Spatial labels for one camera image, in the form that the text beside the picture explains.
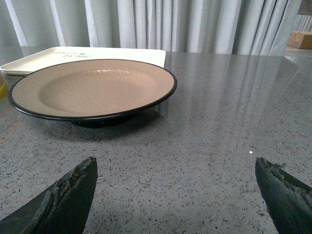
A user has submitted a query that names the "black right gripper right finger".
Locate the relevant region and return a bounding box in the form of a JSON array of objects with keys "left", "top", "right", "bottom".
[{"left": 255, "top": 157, "right": 312, "bottom": 234}]

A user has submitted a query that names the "yellow rimmed bamboo steamer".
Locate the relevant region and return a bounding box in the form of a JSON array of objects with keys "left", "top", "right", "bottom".
[{"left": 0, "top": 75, "right": 8, "bottom": 100}]

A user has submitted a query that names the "cream rectangular tray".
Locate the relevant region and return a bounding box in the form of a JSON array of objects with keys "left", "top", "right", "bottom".
[{"left": 0, "top": 46, "right": 166, "bottom": 76}]

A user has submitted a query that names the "brown cardboard box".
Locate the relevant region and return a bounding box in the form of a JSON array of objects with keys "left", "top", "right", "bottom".
[{"left": 287, "top": 31, "right": 312, "bottom": 49}]

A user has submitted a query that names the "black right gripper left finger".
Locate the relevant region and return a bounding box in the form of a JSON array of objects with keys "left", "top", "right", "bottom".
[{"left": 0, "top": 157, "right": 98, "bottom": 234}]

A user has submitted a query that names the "tan plate with black rim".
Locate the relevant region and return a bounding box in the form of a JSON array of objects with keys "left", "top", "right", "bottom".
[{"left": 8, "top": 59, "right": 177, "bottom": 127}]

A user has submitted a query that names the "grey pleated curtain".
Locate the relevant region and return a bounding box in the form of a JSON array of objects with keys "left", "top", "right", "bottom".
[{"left": 0, "top": 0, "right": 301, "bottom": 56}]

